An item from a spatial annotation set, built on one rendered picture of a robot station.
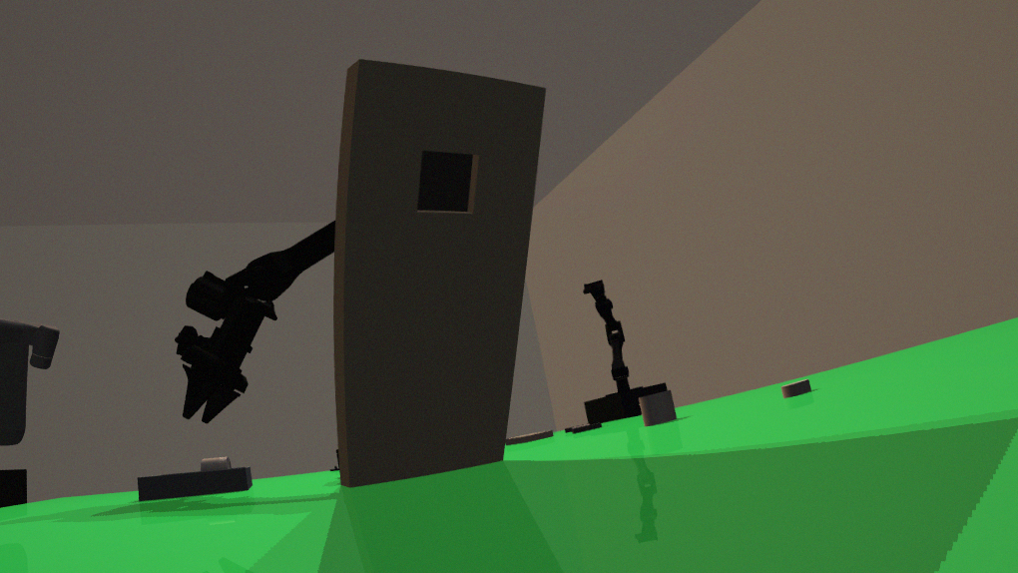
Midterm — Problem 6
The tan flat rectangular block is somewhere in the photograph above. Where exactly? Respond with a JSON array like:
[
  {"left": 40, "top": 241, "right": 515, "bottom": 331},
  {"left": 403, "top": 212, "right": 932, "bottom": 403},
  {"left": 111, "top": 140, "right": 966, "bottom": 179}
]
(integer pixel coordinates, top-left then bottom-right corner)
[{"left": 505, "top": 429, "right": 553, "bottom": 445}]

